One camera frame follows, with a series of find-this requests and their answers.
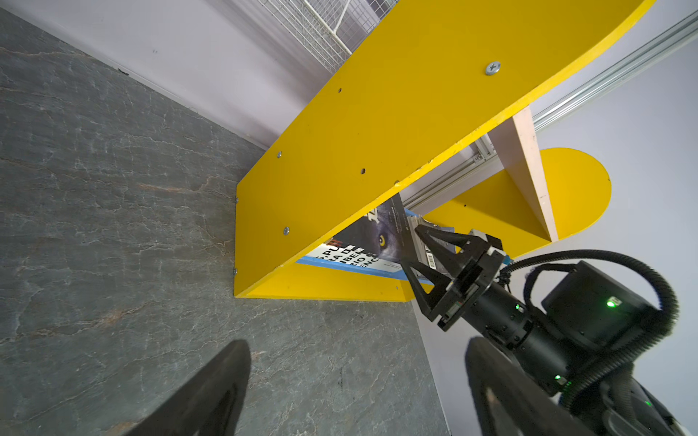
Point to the white Spanish text book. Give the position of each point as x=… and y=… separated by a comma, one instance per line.
x=338, y=255

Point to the white wire divider rack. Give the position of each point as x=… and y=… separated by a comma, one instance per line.
x=330, y=30

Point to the yellow pink blue bookshelf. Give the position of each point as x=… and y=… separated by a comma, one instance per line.
x=430, y=79

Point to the black book white characters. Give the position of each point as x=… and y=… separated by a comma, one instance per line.
x=384, y=232

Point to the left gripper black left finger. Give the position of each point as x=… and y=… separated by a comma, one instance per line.
x=210, y=403

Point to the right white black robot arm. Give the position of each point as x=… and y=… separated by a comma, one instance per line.
x=558, y=334

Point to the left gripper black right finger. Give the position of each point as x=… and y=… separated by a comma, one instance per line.
x=509, y=403

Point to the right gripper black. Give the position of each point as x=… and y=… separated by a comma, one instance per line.
x=483, y=255

